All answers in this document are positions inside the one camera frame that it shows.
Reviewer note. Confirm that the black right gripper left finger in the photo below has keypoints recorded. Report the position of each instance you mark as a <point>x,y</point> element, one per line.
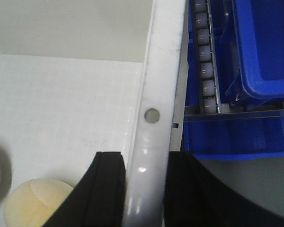
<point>98,199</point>

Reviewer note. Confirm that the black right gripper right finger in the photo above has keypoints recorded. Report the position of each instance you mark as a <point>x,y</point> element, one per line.
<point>194,197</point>

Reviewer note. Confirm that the yellow round plush toy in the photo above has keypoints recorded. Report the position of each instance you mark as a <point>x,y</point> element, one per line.
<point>33,202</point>

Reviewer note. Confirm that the white Totelife plastic crate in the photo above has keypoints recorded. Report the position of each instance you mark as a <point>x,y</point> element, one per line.
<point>82,76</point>

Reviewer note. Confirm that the blue bin lower right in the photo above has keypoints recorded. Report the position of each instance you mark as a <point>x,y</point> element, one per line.
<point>226,138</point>

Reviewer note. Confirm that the white roller track right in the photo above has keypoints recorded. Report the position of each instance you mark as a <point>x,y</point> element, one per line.
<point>205,52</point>

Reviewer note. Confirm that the blue bin on shelf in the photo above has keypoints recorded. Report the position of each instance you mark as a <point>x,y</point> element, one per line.
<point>253,32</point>

